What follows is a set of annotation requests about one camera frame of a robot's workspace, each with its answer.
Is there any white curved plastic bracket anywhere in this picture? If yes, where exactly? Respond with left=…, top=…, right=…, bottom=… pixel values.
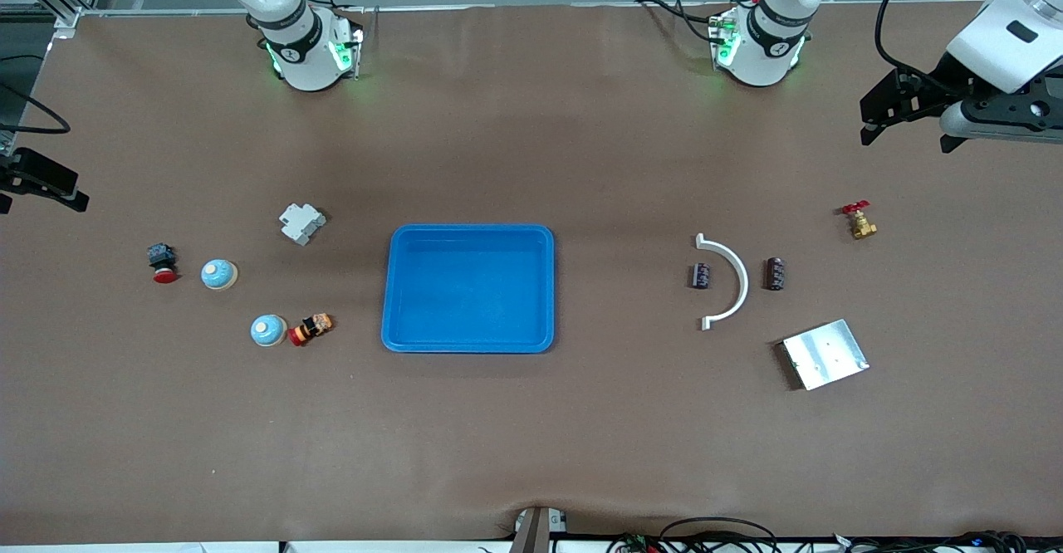
left=694, top=233, right=750, bottom=332

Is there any black cable bundle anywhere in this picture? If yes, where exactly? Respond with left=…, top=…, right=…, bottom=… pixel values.
left=830, top=530, right=1063, bottom=553

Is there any blue plastic tray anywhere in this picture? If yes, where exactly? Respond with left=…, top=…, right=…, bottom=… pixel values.
left=381, top=223, right=556, bottom=355

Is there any red push button black body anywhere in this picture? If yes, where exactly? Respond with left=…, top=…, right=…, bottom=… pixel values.
left=147, top=242, right=180, bottom=285

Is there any black left arm base cable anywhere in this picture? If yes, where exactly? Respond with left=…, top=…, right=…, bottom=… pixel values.
left=635, top=0, right=723, bottom=43

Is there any metal table clamp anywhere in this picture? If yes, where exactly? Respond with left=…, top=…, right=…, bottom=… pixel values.
left=511, top=506, right=570, bottom=553

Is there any black cable loop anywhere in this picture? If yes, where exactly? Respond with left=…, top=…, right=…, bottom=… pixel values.
left=660, top=517, right=779, bottom=553

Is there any red emergency stop yellow body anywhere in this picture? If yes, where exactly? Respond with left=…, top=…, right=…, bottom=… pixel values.
left=287, top=313, right=336, bottom=347

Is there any brass valve red handle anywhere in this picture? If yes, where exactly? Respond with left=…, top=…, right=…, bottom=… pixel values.
left=840, top=200, right=879, bottom=241

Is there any white circuit breaker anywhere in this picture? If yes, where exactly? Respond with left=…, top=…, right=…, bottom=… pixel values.
left=278, top=203, right=327, bottom=247

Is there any blue call bell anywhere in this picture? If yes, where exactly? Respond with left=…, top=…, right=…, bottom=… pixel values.
left=250, top=314, right=288, bottom=348
left=200, top=258, right=239, bottom=292

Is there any aluminium plate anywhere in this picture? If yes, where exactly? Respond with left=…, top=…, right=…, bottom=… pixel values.
left=779, top=318, right=871, bottom=392

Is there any brown table mat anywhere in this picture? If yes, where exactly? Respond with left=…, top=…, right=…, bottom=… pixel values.
left=0, top=2, right=1063, bottom=547

